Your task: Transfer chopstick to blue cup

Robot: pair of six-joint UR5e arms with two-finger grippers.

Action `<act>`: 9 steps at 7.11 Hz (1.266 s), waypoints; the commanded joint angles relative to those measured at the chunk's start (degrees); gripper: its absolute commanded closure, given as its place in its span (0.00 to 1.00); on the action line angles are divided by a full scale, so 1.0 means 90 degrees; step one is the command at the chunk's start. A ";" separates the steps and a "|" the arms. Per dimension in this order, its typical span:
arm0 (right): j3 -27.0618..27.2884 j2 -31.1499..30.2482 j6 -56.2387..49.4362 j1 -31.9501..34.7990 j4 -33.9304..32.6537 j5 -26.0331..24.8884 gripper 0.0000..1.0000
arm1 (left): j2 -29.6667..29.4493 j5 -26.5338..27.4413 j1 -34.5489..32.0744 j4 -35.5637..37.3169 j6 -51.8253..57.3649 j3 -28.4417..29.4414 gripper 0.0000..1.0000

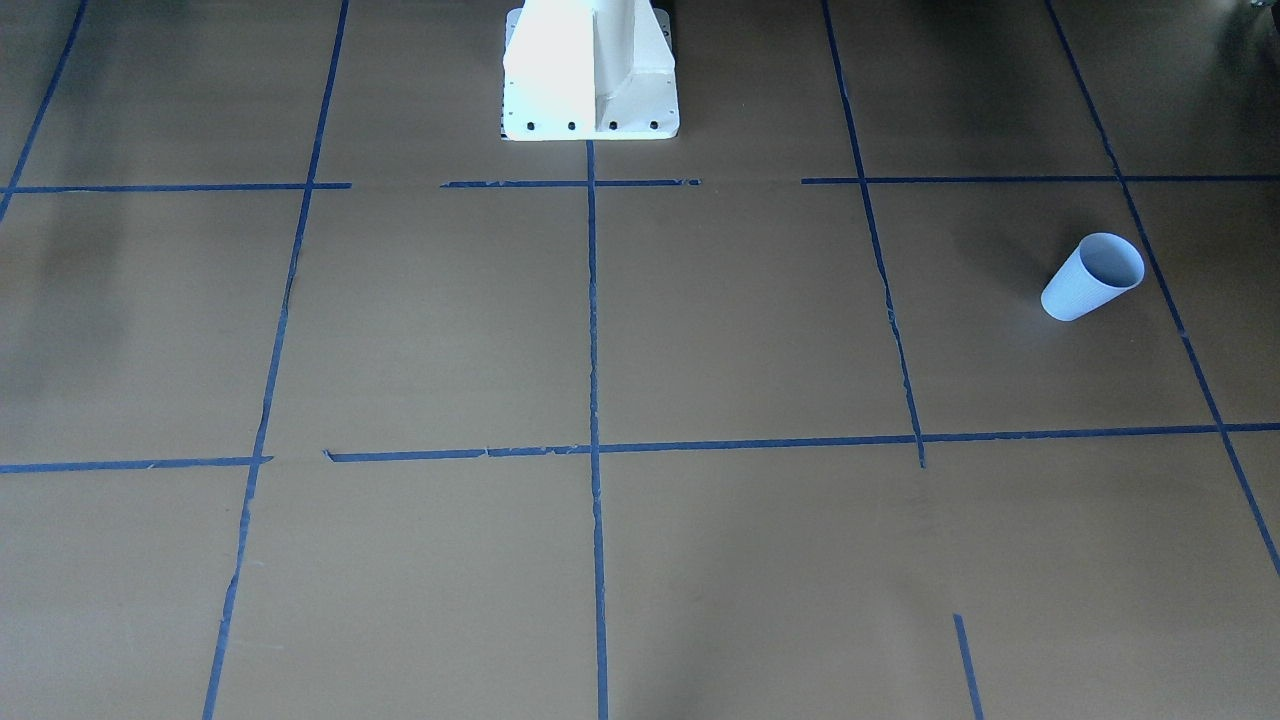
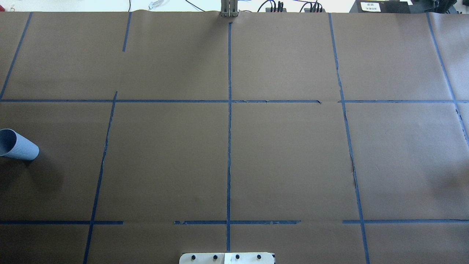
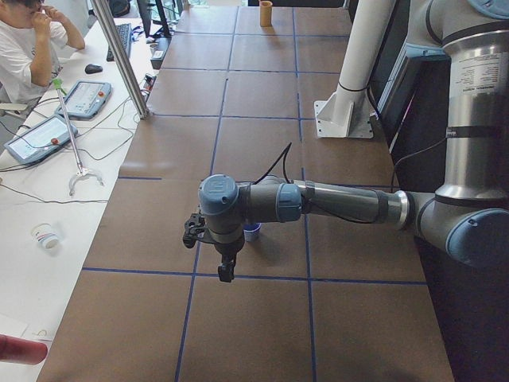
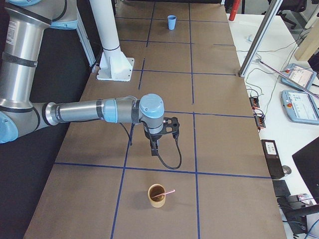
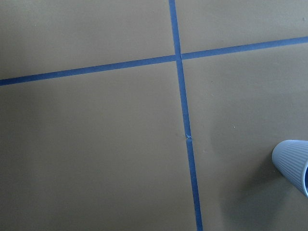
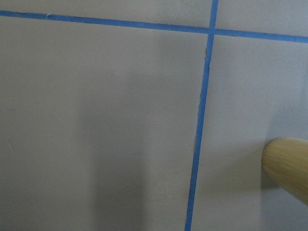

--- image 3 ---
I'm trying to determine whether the far teach pendant tablet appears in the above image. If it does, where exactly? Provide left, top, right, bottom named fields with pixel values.
left=64, top=80, right=112, bottom=120

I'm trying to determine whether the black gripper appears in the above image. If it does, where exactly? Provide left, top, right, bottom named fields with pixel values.
left=214, top=240, right=243, bottom=282

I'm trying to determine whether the red cylinder object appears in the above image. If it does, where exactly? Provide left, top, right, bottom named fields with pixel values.
left=0, top=334, right=48, bottom=365

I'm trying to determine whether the near teach pendant tablet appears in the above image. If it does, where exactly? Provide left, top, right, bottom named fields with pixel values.
left=4, top=115, right=70, bottom=165

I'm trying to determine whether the black keyboard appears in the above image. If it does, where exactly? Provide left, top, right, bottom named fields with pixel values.
left=106, top=23, right=132, bottom=62

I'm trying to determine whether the white pedestal column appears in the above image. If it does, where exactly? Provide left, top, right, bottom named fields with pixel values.
left=314, top=0, right=396, bottom=139

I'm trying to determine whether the teach pendant tablet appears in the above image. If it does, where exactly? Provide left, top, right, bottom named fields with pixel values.
left=4, top=115, right=70, bottom=165
left=64, top=80, right=112, bottom=120

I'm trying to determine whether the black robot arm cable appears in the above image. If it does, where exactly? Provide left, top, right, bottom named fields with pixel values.
left=254, top=142, right=450, bottom=224

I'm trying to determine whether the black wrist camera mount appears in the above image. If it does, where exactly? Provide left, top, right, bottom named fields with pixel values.
left=182, top=212, right=213, bottom=249

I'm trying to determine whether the aluminium frame post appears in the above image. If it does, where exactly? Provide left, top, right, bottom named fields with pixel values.
left=91, top=0, right=150, bottom=120

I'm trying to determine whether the black computer mouse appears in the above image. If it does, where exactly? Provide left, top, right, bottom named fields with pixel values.
left=84, top=64, right=103, bottom=75

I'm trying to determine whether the white paper cup lying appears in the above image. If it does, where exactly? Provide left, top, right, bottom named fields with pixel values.
left=31, top=223, right=60, bottom=249

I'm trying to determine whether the blue ribbed paper cup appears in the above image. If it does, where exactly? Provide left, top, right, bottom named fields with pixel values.
left=243, top=223, right=262, bottom=242

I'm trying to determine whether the metal reacher grabber tool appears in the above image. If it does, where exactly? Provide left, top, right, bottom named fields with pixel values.
left=52, top=78, right=104, bottom=197

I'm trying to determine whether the person in white shirt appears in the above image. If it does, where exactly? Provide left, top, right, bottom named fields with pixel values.
left=1, top=1, right=85, bottom=104

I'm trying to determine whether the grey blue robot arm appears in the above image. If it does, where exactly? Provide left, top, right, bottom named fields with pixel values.
left=183, top=1, right=508, bottom=282

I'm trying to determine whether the tan cylindrical holder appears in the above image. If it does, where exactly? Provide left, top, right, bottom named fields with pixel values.
left=258, top=1, right=273, bottom=28

